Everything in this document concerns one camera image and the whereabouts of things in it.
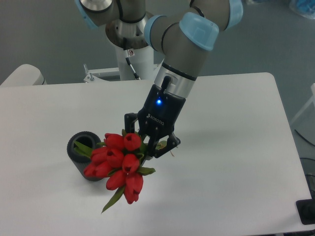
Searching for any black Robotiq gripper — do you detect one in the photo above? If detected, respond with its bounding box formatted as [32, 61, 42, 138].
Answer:
[124, 85, 186, 158]

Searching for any red tulip bouquet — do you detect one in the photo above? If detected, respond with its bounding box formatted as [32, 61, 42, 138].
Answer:
[74, 132, 155, 210]

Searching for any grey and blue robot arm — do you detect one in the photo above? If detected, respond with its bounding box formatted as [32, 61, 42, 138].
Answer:
[76, 0, 243, 159]

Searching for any dark grey ribbed vase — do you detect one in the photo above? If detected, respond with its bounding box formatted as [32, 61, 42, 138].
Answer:
[66, 131, 102, 181]

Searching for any white chair back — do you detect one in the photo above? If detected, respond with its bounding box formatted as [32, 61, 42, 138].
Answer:
[0, 64, 47, 88]

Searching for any white furniture at right edge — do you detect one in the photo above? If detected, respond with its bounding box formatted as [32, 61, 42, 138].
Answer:
[289, 84, 315, 127]

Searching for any black box at table edge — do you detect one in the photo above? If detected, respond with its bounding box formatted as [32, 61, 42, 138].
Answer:
[296, 199, 315, 225]

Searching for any blue plastic bag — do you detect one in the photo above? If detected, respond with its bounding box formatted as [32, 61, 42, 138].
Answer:
[289, 0, 315, 19]

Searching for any white metal base frame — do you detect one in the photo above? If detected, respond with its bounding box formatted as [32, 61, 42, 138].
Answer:
[84, 63, 159, 83]

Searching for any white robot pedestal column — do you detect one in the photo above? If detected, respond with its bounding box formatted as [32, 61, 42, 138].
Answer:
[105, 13, 154, 81]

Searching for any black floor cable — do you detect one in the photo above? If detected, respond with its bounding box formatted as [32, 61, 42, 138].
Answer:
[294, 129, 315, 146]

